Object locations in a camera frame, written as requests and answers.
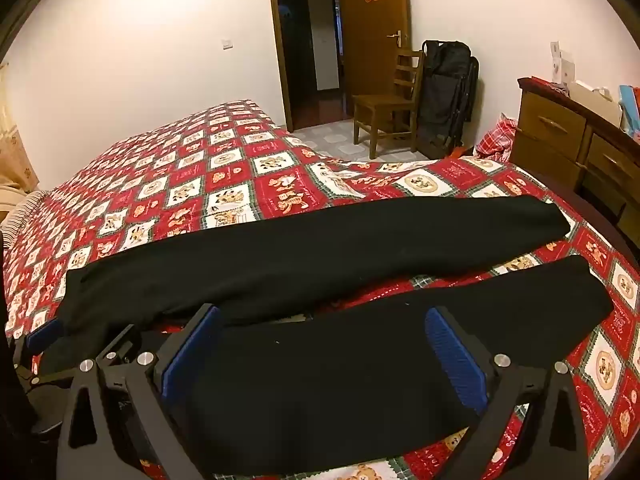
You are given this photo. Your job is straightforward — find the wooden dresser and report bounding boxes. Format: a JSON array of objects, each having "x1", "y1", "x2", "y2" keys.
[{"x1": 510, "y1": 77, "x2": 640, "y2": 248}]

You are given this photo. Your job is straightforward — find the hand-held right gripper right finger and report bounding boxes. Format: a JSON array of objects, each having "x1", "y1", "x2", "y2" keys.
[{"x1": 424, "y1": 306, "x2": 588, "y2": 480}]

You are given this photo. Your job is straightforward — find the red checkered cloth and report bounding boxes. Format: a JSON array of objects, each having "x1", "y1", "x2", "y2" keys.
[{"x1": 474, "y1": 112, "x2": 521, "y2": 162}]

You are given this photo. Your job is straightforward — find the blue box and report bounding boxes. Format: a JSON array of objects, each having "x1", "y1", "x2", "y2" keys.
[{"x1": 619, "y1": 85, "x2": 640, "y2": 137}]

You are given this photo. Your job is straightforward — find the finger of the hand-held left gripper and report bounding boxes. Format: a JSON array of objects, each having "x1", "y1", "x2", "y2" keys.
[
  {"x1": 11, "y1": 320, "x2": 76, "y2": 391},
  {"x1": 95, "y1": 324, "x2": 143, "y2": 362}
]

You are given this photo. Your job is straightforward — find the dark wooden door frame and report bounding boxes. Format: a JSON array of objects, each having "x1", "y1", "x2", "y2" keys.
[{"x1": 266, "y1": 0, "x2": 297, "y2": 132}]

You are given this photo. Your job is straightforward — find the wooden chair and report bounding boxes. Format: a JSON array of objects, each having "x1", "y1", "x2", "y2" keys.
[{"x1": 352, "y1": 49, "x2": 425, "y2": 160}]

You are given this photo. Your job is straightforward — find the black bag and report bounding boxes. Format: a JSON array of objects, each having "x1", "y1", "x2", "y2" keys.
[{"x1": 416, "y1": 40, "x2": 480, "y2": 157}]

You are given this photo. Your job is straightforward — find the black pants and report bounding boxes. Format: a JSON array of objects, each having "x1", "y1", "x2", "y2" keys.
[{"x1": 52, "y1": 195, "x2": 615, "y2": 478}]

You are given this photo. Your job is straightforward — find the striped pillow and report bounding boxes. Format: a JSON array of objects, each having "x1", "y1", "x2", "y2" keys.
[{"x1": 0, "y1": 187, "x2": 48, "y2": 241}]

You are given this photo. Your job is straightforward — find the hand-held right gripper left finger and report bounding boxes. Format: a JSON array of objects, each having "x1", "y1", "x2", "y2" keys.
[{"x1": 55, "y1": 302, "x2": 223, "y2": 480}]

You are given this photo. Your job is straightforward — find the yellow curtain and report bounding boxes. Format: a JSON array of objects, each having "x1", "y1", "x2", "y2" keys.
[{"x1": 0, "y1": 62, "x2": 40, "y2": 191}]

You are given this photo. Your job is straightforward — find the white box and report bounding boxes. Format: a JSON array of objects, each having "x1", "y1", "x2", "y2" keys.
[{"x1": 570, "y1": 81, "x2": 623, "y2": 126}]

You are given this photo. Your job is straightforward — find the red printed bedspread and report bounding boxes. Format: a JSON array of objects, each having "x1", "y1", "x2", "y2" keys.
[{"x1": 4, "y1": 100, "x2": 640, "y2": 480}]

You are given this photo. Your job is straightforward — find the brown wooden door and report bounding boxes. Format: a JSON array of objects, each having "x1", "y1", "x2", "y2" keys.
[{"x1": 332, "y1": 0, "x2": 413, "y2": 98}]

